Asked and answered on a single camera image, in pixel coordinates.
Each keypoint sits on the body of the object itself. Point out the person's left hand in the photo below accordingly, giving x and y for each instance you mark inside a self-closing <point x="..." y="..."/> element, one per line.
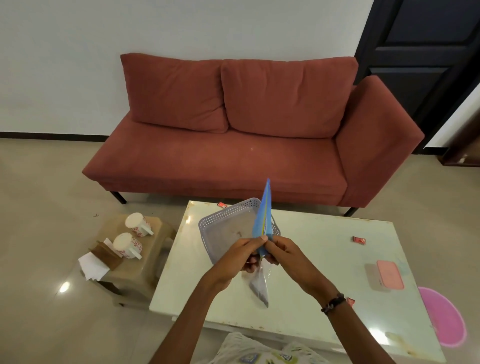
<point x="234" y="262"/>

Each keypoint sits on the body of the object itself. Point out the person's right hand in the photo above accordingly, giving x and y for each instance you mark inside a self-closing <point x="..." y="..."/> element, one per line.
<point x="294" y="264"/>

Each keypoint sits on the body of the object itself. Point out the person's right thumb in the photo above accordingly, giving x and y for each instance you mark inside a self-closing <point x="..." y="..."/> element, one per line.
<point x="272" y="254"/>

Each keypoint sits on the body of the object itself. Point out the person's left thumb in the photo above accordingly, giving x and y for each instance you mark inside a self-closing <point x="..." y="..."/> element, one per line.
<point x="257" y="242"/>

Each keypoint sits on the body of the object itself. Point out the blue snack packet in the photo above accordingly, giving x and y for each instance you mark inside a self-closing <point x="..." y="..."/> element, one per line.
<point x="264" y="213"/>

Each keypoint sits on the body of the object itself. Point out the clear plastic bag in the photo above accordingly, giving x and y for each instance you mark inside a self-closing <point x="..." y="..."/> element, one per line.
<point x="260" y="287"/>

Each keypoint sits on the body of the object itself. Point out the person's right forearm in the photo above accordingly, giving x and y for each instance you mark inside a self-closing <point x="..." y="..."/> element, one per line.
<point x="356" y="333"/>

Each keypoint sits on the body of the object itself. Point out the person's left forearm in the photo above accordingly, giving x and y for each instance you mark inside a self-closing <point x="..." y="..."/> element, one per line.
<point x="187" y="326"/>

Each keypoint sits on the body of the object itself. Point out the grey plastic basket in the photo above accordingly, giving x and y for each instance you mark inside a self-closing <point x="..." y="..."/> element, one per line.
<point x="225" y="232"/>

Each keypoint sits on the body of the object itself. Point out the dark braided wristband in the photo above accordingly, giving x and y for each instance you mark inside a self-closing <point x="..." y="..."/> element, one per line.
<point x="333" y="303"/>

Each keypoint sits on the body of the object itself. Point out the red fabric sofa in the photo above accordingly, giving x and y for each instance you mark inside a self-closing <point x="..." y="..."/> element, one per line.
<point x="225" y="161"/>

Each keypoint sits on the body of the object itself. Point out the patterned white clothing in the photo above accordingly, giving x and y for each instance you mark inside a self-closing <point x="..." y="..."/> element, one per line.
<point x="255" y="350"/>

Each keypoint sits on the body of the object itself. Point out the brown plastic stool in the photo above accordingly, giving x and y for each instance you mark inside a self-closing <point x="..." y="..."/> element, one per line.
<point x="142" y="270"/>

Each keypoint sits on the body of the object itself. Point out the pink plastic box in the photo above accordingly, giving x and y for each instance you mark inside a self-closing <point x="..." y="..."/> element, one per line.
<point x="390" y="275"/>

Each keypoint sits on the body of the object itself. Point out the white cup with red print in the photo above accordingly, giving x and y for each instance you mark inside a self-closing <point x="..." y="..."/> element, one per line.
<point x="135" y="223"/>
<point x="125" y="244"/>

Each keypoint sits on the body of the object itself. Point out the red sofa back cushion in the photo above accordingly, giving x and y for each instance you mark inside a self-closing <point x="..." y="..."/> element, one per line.
<point x="288" y="97"/>
<point x="176" y="90"/>

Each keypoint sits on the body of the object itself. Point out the white folded paper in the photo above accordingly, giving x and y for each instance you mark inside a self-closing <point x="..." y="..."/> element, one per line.
<point x="91" y="266"/>

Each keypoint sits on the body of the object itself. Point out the pink round plastic lid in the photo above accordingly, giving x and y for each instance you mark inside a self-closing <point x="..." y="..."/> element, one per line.
<point x="442" y="318"/>

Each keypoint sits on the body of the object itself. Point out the brown wooden furniture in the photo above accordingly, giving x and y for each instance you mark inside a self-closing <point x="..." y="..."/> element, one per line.
<point x="463" y="146"/>

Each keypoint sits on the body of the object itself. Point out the dark panelled door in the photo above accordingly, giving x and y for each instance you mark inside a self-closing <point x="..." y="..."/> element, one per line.
<point x="412" y="56"/>

